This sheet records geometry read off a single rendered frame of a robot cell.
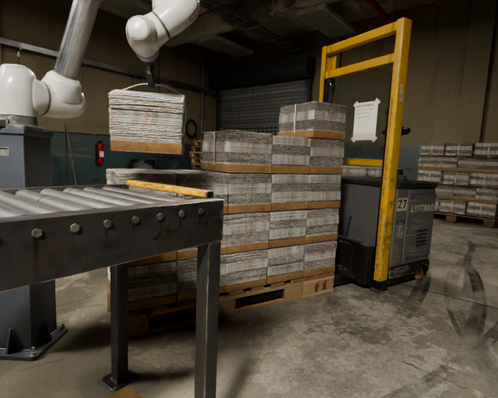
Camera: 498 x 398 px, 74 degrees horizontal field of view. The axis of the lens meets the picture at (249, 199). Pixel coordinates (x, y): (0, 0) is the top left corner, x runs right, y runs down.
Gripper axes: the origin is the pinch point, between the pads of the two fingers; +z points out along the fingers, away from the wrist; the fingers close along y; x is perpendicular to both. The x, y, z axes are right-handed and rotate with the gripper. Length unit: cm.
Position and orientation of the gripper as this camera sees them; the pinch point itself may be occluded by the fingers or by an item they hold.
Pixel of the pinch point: (153, 69)
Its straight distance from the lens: 165.6
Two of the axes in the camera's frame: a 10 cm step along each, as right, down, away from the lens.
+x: 9.9, 0.4, 1.7
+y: -0.5, 10.0, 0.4
